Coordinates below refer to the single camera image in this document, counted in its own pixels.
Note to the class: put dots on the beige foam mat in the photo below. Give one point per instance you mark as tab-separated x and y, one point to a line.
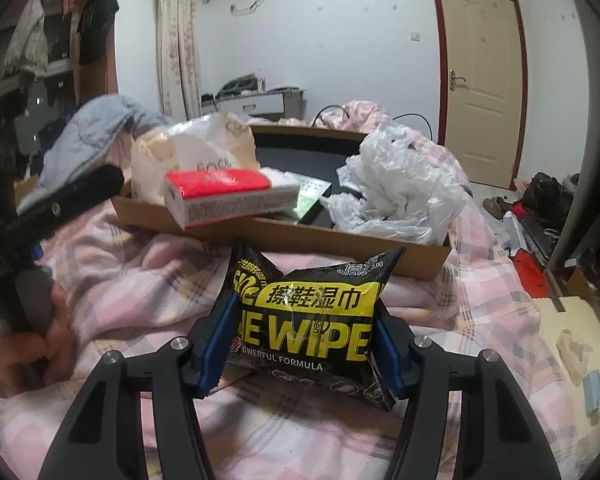
570	320

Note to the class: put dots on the black yellow wipes packet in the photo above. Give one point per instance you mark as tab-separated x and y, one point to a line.
305	330

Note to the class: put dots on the black bag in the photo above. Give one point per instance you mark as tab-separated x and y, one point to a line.
545	200

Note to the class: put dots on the brown shoe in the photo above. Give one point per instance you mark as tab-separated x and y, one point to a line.
494	207

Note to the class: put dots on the white plastic bag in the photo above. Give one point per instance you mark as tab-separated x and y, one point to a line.
395	190

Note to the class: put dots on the pink plaid quilt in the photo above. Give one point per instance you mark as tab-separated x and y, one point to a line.
130	285

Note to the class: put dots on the brown cardboard box tray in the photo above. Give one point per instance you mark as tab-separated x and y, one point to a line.
340	240

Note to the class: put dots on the small grey box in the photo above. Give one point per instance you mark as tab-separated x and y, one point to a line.
594	392

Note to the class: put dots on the small white bottle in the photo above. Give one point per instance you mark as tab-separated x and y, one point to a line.
261	84

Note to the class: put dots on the person's left hand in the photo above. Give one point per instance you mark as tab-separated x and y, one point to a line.
55	345

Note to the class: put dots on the floral curtain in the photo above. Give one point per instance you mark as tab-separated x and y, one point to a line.
180	40

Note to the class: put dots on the beige printed plastic bag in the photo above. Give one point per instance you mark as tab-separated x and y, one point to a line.
200	145

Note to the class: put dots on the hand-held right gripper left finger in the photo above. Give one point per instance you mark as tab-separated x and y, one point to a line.
217	340

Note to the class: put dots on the black hanging shirt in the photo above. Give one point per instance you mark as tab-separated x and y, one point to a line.
97	15

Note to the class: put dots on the grey quilted blanket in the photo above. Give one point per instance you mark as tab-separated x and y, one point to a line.
95	125

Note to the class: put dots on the red bag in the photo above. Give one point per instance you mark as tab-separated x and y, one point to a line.
530	272

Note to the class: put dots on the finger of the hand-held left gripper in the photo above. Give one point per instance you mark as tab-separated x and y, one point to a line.
80	192

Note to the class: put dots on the black desk item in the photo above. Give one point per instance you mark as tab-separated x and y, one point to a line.
237	85

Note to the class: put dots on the cream door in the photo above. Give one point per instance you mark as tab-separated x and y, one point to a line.
480	85

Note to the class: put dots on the red white tissue pack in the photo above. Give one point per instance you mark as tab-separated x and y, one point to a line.
230	200

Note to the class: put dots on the white desk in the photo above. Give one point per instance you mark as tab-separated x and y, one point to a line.
260	105

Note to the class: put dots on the green white cigarette pack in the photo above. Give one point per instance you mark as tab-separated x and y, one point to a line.
312	192

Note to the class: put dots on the wooden clothes rack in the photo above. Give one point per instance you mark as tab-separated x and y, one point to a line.
97	80

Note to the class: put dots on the beige hanging jacket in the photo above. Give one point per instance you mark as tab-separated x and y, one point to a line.
25	35

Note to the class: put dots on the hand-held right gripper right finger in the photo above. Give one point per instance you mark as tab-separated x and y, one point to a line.
387	355

